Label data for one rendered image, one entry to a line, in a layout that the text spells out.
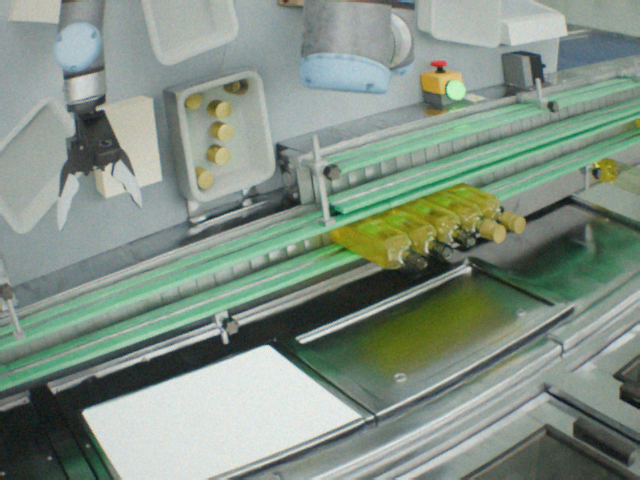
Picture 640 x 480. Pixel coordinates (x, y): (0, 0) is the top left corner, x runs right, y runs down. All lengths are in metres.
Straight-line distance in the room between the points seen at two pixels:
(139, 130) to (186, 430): 0.55
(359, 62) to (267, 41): 0.65
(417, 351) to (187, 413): 0.41
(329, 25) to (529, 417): 0.69
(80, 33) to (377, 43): 0.41
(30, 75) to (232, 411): 0.72
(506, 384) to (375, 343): 0.29
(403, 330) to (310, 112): 0.50
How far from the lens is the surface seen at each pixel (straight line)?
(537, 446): 1.24
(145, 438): 1.32
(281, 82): 1.67
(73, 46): 1.10
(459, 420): 1.28
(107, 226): 1.59
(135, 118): 1.48
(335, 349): 1.47
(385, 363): 1.41
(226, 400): 1.38
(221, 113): 1.55
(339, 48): 1.01
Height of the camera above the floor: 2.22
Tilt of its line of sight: 55 degrees down
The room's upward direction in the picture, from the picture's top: 118 degrees clockwise
